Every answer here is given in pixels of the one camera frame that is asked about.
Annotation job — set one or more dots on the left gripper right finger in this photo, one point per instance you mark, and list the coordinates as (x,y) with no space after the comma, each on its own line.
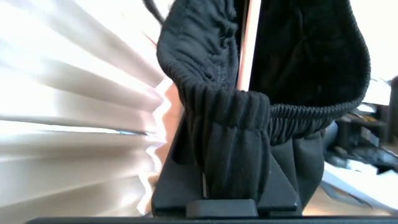
(280,199)

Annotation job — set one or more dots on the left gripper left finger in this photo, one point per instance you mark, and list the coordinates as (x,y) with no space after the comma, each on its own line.
(174,186)

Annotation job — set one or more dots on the black shorts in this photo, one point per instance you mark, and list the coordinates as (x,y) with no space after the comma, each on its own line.
(217,124)

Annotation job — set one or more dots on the pink clothes hanger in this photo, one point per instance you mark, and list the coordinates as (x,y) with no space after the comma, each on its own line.
(248,46)

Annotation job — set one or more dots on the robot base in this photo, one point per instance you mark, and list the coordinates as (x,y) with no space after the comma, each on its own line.
(357,183)

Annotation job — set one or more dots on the beige curtain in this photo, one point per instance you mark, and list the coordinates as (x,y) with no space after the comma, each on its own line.
(62,93)

